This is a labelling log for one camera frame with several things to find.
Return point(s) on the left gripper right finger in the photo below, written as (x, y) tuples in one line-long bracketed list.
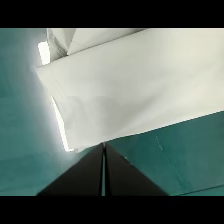
[(126, 176)]

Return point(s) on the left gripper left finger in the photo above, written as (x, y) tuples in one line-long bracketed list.
[(83, 176)]

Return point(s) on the pale beige T-shirt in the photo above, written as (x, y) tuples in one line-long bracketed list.
[(133, 83)]

